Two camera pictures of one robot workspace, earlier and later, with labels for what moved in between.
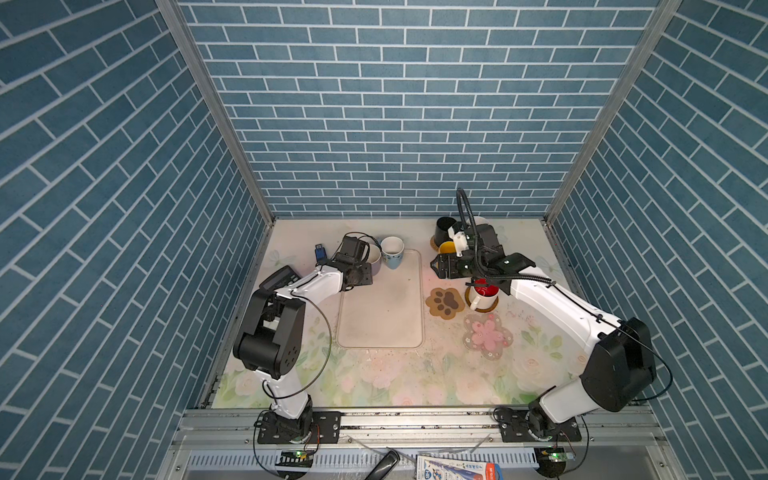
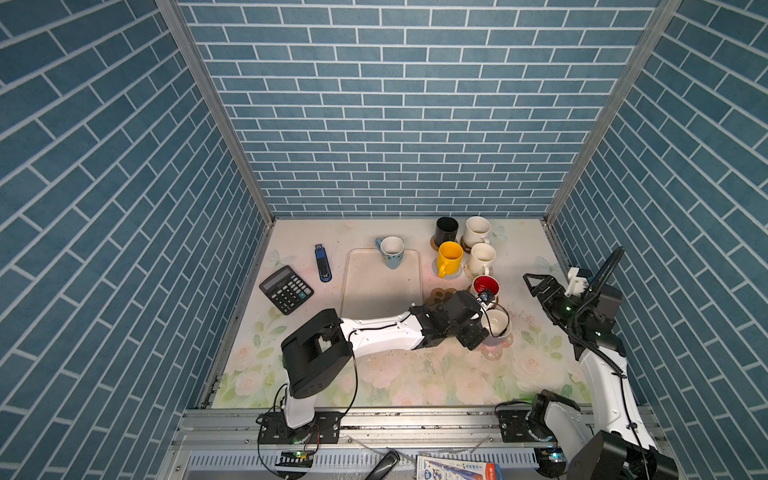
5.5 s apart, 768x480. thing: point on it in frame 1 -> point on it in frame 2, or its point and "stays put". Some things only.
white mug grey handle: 374,258 -> 498,323
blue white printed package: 438,468 stays put
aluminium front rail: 616,444 stays put
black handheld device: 384,466 stays put
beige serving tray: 387,314 stays put
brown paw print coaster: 445,303 stays put
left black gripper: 367,274 -> 474,336
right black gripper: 442,264 -> 542,289
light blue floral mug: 392,249 stays put
